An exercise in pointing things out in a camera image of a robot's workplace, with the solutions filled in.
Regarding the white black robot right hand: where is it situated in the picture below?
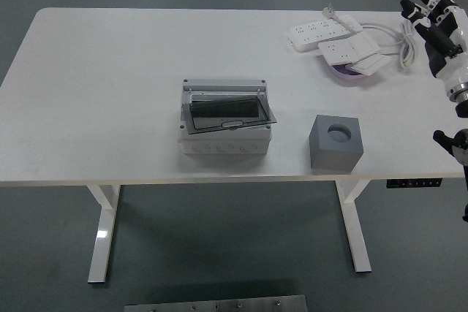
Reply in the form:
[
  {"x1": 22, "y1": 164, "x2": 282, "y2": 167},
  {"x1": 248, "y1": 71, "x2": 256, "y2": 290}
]
[{"x1": 399, "y1": 0, "x2": 468, "y2": 94}]

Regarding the transparent hinged box lid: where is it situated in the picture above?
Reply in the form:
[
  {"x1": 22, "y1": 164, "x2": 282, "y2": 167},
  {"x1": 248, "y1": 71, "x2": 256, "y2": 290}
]
[{"x1": 181, "y1": 96, "x2": 278, "y2": 134}]

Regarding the small white socket panel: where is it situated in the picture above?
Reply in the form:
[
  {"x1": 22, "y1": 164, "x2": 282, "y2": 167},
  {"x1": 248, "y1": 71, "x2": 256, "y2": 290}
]
[{"x1": 346, "y1": 54, "x2": 391, "y2": 77}]

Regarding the purple round dish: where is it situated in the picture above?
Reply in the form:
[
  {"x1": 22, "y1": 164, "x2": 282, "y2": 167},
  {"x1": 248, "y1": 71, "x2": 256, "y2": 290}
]
[{"x1": 321, "y1": 56, "x2": 380, "y2": 87}]

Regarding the wide white power strip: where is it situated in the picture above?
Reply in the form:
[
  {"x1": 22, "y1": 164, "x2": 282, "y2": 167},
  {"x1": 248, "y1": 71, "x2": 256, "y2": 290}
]
[{"x1": 317, "y1": 32, "x2": 381, "y2": 67}]

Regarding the narrow white power strip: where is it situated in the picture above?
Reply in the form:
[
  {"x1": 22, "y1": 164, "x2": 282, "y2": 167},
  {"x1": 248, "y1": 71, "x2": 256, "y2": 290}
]
[{"x1": 334, "y1": 14, "x2": 363, "y2": 32}]

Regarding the black table control panel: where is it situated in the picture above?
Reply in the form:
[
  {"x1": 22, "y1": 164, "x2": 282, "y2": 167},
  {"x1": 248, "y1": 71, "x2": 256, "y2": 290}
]
[{"x1": 386, "y1": 178, "x2": 443, "y2": 189}]

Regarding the white power plug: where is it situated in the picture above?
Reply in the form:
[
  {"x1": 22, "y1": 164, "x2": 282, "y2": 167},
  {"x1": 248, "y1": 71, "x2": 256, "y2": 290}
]
[{"x1": 322, "y1": 2, "x2": 343, "y2": 20}]

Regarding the long white power strip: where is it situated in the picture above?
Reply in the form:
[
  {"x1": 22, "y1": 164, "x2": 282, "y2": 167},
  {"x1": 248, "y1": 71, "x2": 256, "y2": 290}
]
[{"x1": 286, "y1": 18, "x2": 354, "y2": 53}]

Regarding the grey cube holder block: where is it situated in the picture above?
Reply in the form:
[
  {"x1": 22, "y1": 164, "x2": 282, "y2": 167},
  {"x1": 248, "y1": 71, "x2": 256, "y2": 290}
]
[{"x1": 309, "y1": 114, "x2": 364, "y2": 172}]

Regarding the white table leg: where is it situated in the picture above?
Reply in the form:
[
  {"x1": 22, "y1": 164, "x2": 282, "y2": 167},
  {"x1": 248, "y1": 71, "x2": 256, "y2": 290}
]
[
  {"x1": 335, "y1": 180, "x2": 373, "y2": 273},
  {"x1": 86, "y1": 184, "x2": 121, "y2": 286}
]

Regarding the white power cable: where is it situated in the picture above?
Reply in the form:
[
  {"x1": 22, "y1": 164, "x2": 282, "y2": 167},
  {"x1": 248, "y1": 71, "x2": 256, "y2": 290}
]
[{"x1": 360, "y1": 16, "x2": 421, "y2": 70}]

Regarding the grey electrical enclosure box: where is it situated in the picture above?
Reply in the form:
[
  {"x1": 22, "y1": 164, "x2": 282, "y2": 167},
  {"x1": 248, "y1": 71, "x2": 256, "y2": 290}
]
[{"x1": 178, "y1": 77, "x2": 272, "y2": 156}]

